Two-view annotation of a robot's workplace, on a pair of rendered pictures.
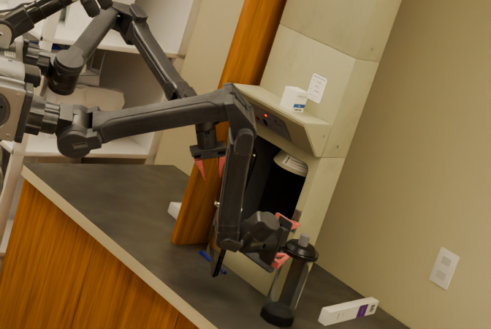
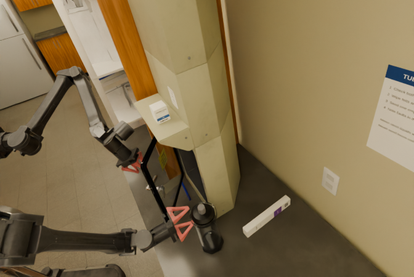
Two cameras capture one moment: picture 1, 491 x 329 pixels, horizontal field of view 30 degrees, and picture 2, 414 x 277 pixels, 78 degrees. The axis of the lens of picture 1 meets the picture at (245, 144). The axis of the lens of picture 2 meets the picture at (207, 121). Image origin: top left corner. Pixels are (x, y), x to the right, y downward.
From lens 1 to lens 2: 2.02 m
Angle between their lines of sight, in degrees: 31
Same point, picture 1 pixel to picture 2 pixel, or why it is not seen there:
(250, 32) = (132, 61)
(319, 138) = (182, 141)
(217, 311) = (170, 250)
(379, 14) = (175, 26)
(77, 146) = not seen: outside the picture
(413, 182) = (293, 119)
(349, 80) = (181, 92)
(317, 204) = (214, 168)
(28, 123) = not seen: outside the picture
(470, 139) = (324, 87)
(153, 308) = not seen: hidden behind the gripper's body
